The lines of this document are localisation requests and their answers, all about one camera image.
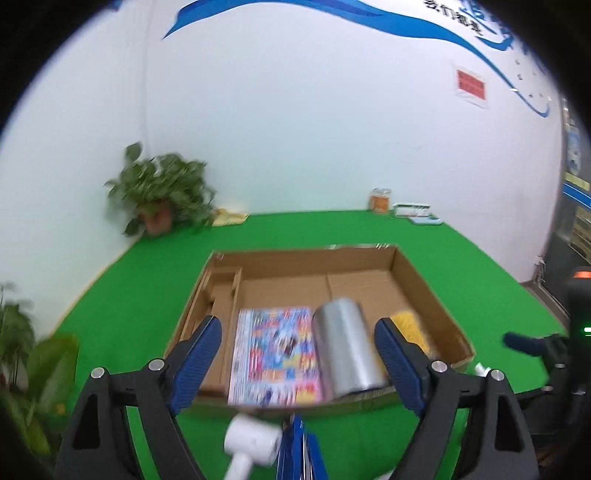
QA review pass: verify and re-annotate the white hair dryer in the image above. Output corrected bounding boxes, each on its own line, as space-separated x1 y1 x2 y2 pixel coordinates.
223 413 283 480

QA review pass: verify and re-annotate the yellow cloth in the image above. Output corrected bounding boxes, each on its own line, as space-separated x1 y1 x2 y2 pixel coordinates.
212 208 250 227

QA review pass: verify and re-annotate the yellow and black can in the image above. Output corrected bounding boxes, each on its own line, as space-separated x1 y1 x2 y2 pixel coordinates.
390 310 439 361

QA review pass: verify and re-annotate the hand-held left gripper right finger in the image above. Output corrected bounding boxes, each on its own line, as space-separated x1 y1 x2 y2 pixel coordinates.
374 318 541 480

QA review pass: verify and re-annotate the small potted green plant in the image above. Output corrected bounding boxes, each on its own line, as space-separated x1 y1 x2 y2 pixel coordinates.
105 142 218 237

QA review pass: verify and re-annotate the large leafy green plant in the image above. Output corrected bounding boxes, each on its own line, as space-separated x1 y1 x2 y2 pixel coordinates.
0 281 79 462

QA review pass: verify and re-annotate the colourful board game box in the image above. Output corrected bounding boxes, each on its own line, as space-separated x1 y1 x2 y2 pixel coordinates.
228 307 324 408

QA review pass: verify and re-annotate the silver metal can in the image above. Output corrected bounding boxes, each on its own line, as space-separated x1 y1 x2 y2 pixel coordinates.
313 298 389 400

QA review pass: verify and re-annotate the glass door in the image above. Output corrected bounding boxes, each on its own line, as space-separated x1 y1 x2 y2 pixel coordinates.
545 97 591 319

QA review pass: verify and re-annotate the narrow cardboard box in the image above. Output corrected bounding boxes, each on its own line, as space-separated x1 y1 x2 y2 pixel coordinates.
178 265 244 342

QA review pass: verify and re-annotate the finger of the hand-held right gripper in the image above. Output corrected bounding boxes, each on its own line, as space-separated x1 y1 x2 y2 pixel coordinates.
503 331 571 370

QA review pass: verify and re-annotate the blue case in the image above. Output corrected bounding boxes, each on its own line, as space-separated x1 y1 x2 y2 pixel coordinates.
276 413 329 480

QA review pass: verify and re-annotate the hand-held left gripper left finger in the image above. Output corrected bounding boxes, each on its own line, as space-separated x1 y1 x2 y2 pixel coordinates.
55 315 223 480

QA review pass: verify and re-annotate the large cardboard box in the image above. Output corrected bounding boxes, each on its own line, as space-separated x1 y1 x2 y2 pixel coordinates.
164 244 476 418

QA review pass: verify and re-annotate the small white box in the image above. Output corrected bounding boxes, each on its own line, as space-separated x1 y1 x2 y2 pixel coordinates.
394 202 432 217

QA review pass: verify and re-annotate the red wall sign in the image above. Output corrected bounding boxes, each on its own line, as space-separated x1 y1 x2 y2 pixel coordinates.
452 62 490 109

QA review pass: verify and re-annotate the green table cloth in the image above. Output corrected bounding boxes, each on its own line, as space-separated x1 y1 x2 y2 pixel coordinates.
51 210 573 480

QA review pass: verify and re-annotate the orange jar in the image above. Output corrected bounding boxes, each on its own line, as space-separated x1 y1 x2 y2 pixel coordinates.
368 188 392 214

